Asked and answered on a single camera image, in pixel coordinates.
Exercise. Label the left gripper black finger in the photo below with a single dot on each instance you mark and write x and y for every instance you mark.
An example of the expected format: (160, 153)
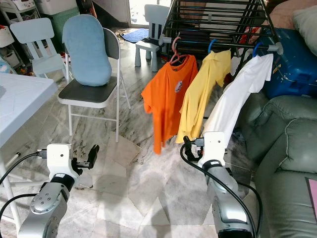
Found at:
(95, 153)
(88, 159)

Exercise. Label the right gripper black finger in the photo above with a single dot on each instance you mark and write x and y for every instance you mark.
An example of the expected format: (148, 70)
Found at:
(187, 143)

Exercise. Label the white t-shirt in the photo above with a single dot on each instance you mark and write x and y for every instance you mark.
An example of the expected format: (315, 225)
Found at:
(237, 94)

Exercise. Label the blue plastic clothes hanger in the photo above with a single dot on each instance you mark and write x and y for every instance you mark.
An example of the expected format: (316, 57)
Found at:
(211, 45)
(256, 50)

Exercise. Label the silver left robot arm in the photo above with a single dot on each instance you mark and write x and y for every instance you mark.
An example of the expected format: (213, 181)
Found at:
(52, 206)

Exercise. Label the pink clothes hanger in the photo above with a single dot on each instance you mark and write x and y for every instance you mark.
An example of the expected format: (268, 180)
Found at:
(177, 58)

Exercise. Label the yellow t-shirt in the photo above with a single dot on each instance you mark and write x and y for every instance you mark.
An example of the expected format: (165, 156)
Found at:
(198, 99)

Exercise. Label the orange t-shirt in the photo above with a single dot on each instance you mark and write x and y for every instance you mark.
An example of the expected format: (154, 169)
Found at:
(166, 99)

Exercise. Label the white folding table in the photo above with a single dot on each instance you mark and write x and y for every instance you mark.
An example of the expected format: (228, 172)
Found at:
(20, 99)

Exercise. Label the grey green leather sofa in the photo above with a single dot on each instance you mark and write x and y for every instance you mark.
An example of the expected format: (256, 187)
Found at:
(287, 139)

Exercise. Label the light blue cushion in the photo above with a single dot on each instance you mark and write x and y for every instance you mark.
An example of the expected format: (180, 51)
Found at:
(86, 49)

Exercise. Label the blue floor mat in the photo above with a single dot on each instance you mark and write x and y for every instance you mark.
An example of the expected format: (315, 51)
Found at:
(134, 35)

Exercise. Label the blue hard suitcase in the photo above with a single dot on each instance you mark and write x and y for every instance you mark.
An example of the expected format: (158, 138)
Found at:
(292, 69)

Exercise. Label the black drying rack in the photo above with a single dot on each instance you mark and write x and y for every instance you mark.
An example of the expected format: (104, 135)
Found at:
(277, 48)

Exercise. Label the pink sheet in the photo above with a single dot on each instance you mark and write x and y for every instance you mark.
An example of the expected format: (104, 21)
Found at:
(312, 198)

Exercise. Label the pale blue child chair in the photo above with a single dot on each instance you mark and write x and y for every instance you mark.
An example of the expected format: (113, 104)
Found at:
(157, 15)
(29, 29)

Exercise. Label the green mesh storage bin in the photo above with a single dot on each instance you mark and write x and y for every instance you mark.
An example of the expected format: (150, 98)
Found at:
(62, 22)

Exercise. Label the white storage trolley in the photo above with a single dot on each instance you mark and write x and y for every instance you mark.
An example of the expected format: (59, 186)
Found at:
(10, 29)

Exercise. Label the white storage box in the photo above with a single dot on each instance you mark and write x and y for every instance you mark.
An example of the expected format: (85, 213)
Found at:
(54, 5)

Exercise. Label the pink blanket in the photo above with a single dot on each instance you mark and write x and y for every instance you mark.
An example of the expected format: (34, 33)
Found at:
(282, 12)

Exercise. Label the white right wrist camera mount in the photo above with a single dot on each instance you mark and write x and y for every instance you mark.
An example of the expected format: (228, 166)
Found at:
(214, 146)

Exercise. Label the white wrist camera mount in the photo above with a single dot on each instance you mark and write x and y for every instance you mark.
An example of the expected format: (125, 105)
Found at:
(214, 146)
(59, 158)

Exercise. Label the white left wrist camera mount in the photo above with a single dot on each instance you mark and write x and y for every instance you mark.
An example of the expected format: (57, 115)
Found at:
(59, 158)

